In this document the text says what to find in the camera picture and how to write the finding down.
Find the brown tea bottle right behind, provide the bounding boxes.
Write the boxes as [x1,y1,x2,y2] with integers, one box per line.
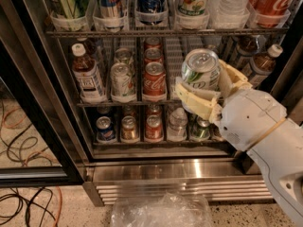
[229,35,265,70]

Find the clear plastic bag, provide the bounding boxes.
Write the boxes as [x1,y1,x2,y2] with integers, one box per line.
[110,192,214,227]

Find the blue Pepsi can bottom shelf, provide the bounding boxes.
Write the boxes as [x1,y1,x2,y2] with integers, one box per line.
[96,116,116,142]

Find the gold can bottom shelf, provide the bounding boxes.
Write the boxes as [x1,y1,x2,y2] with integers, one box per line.
[121,115,139,141]

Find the red Coca-Cola can front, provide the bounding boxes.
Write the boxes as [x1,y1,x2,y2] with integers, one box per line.
[143,62,166,96]

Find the clear water bottle bottom shelf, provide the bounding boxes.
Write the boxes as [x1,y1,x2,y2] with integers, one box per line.
[167,107,187,142]

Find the brown tea bottle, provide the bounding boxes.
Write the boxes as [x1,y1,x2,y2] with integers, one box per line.
[72,44,106,103]
[241,44,283,88]
[229,35,265,70]

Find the green can bottom shelf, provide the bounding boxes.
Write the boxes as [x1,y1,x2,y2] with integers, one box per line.
[190,116,210,141]

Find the red can bottom shelf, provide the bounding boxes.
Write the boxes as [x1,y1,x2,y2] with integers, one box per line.
[145,114,163,140]

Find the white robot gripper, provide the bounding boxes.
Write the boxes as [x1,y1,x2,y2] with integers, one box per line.
[175,60,287,151]

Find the black cables on floor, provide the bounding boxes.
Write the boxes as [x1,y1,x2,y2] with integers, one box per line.
[0,97,58,227]

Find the stainless steel fridge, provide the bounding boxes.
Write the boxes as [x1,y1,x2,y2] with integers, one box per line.
[0,0,302,206]

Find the brown tea bottle right front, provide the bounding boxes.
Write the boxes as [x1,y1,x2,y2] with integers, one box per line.
[241,44,283,88]

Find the blue Red Bull can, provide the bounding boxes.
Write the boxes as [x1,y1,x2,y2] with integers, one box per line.
[97,0,125,19]

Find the white green 7up can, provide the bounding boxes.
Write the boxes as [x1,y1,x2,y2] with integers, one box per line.
[181,48,220,90]

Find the orange cable on floor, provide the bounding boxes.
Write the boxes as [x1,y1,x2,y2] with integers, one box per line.
[0,106,63,227]

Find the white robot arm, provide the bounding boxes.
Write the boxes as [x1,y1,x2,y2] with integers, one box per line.
[175,61,303,227]

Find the brown tea bottle left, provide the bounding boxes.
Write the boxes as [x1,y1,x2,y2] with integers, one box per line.
[72,44,106,103]

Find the orange can bottom shelf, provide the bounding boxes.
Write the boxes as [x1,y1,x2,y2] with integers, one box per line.
[211,124,224,142]

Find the white 7up can front middle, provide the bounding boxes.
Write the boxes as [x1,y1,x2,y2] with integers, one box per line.
[110,62,134,96]

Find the red Coca-Cola can top shelf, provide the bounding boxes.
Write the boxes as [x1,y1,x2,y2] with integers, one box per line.
[249,0,292,28]

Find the black framed glass fridge door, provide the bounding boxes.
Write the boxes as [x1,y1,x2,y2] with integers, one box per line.
[0,40,83,188]

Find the white 7up can behind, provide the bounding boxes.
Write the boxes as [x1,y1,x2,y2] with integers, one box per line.
[114,47,134,73]

